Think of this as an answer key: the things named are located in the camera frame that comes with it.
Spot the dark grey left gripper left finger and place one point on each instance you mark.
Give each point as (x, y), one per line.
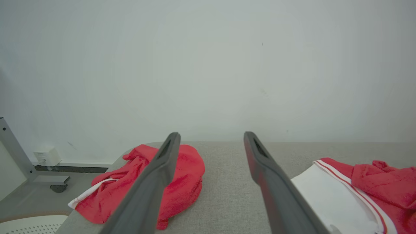
(146, 195)

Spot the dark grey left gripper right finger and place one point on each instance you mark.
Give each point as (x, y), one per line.
(279, 201)

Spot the red garment with white trim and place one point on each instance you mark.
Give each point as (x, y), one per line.
(185, 182)

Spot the red and white striped garment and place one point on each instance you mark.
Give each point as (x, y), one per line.
(383, 188)

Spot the dark baseboard strip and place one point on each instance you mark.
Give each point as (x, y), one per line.
(81, 169)

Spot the white perforated laundry basket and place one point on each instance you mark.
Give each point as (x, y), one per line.
(29, 226)

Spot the grey metal desk leg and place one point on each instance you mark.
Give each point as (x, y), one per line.
(16, 152)

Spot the white wall socket box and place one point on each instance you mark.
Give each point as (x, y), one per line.
(48, 156)

